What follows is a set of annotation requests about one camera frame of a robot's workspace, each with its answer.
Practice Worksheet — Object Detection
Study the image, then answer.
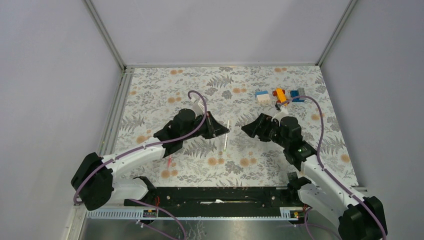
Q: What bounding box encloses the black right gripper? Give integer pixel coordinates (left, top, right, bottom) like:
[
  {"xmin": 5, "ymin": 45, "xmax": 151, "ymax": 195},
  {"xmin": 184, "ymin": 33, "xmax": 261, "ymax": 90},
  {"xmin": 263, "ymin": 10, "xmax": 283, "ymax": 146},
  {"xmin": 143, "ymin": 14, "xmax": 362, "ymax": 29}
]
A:
[{"xmin": 240, "ymin": 113, "xmax": 289, "ymax": 149}]

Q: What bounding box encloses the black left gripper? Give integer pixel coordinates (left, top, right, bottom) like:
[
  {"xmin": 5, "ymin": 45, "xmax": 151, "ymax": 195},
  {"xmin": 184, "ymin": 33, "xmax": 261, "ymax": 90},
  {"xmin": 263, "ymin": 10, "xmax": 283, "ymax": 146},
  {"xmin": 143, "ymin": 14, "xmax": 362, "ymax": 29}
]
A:
[{"xmin": 181, "ymin": 111, "xmax": 229, "ymax": 141}]

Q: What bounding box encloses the white green marker pen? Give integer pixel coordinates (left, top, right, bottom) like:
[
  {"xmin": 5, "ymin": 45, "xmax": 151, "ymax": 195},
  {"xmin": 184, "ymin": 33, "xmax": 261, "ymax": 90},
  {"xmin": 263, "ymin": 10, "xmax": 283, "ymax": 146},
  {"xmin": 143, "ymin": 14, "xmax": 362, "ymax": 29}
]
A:
[{"xmin": 223, "ymin": 119, "xmax": 230, "ymax": 152}]

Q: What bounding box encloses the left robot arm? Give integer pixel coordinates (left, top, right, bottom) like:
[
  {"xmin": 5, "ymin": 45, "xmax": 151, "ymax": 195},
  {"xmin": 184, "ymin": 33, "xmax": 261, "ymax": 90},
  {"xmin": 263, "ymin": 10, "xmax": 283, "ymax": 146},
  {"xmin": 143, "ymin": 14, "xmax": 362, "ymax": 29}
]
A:
[{"xmin": 71, "ymin": 108, "xmax": 230, "ymax": 211}]

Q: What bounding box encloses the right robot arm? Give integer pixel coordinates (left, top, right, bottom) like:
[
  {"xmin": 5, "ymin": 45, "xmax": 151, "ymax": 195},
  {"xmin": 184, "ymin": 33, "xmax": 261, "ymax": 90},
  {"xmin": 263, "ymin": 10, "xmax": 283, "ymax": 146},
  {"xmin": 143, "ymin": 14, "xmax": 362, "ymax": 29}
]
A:
[{"xmin": 241, "ymin": 113, "xmax": 388, "ymax": 240}]

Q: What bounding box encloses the blue white toy block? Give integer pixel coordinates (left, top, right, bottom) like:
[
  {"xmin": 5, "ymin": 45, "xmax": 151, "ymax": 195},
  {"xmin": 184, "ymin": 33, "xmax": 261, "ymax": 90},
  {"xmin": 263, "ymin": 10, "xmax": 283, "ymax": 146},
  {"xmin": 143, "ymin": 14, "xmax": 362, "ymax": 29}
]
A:
[{"xmin": 254, "ymin": 91, "xmax": 271, "ymax": 104}]

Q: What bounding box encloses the orange toy car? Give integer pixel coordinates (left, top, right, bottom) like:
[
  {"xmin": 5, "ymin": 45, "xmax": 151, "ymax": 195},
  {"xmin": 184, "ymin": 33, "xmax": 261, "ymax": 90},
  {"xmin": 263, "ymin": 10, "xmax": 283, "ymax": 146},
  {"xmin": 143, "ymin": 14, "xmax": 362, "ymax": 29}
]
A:
[{"xmin": 272, "ymin": 88, "xmax": 288, "ymax": 104}]

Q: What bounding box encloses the blue grey toy block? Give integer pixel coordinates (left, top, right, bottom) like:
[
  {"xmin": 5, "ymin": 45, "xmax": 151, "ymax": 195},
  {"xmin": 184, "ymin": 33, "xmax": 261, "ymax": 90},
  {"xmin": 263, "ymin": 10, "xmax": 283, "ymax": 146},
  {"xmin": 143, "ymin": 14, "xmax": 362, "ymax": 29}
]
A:
[{"xmin": 289, "ymin": 87, "xmax": 306, "ymax": 103}]

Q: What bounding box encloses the floral patterned table mat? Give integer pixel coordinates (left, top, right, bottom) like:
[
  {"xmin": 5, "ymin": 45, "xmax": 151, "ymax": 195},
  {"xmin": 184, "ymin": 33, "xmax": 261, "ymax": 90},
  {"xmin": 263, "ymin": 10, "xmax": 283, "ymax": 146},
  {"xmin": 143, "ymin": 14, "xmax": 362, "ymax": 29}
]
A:
[{"xmin": 114, "ymin": 66, "xmax": 358, "ymax": 187}]

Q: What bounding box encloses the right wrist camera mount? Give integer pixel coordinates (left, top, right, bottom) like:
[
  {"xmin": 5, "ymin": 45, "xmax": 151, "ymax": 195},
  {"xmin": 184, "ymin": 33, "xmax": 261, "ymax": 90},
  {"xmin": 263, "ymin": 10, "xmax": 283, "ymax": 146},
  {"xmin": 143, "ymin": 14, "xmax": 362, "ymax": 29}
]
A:
[{"xmin": 272, "ymin": 110, "xmax": 289, "ymax": 122}]

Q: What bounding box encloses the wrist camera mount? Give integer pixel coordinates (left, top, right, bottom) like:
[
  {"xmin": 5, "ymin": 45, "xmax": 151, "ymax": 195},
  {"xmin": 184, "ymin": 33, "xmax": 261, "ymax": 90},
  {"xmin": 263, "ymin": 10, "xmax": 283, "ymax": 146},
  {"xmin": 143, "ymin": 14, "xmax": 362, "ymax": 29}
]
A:
[
  {"xmin": 272, "ymin": 110, "xmax": 289, "ymax": 122},
  {"xmin": 190, "ymin": 98, "xmax": 205, "ymax": 115}
]

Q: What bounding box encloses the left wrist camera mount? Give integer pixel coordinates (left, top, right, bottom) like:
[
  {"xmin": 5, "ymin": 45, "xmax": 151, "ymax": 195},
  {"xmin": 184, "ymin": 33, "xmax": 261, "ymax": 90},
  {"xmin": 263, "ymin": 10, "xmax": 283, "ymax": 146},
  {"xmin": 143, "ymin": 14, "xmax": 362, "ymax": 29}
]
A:
[{"xmin": 190, "ymin": 98, "xmax": 205, "ymax": 115}]

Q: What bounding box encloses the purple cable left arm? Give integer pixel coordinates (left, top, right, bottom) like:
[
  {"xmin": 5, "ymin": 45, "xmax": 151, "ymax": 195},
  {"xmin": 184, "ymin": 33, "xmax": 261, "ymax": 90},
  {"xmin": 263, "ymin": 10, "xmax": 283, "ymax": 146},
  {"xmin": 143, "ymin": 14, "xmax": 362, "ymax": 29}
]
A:
[{"xmin": 72, "ymin": 90, "xmax": 209, "ymax": 205}]

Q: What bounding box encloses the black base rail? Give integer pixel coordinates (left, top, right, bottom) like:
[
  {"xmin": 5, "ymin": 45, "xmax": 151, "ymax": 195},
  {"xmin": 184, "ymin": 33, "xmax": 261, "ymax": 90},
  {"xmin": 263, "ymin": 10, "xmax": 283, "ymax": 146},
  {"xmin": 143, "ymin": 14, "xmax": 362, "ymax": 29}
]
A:
[{"xmin": 124, "ymin": 186, "xmax": 306, "ymax": 213}]

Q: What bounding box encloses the white slotted cable duct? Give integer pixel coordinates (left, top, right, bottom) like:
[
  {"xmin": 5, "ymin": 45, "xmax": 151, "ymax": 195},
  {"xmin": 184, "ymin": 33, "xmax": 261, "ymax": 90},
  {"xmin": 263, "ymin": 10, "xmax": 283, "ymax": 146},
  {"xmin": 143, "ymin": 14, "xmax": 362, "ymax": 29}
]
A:
[{"xmin": 86, "ymin": 207, "xmax": 303, "ymax": 221}]

